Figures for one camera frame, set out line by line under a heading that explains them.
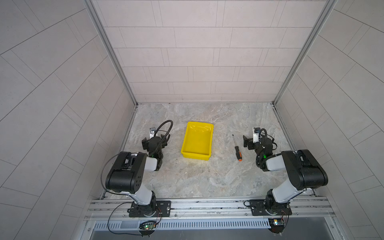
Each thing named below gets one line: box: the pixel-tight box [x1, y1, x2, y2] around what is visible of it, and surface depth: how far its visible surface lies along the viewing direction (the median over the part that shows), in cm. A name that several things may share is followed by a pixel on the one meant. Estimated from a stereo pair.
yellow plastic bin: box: [181, 121, 214, 161], surface depth 93 cm
